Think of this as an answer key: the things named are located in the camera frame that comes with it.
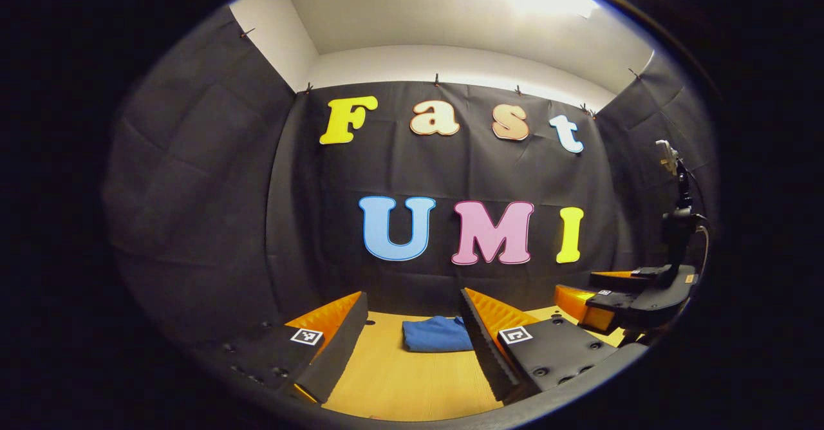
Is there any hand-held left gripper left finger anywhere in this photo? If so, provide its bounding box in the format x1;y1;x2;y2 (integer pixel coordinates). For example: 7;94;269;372
206;292;369;405

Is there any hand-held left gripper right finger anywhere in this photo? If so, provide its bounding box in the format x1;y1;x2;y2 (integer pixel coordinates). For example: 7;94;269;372
460;287;622;405

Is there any blue corduroy jacket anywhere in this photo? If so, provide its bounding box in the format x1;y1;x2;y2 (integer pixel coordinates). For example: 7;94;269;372
402;315;475;353

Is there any black backdrop cloth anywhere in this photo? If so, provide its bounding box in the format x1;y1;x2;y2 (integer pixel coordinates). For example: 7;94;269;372
102;5;720;353

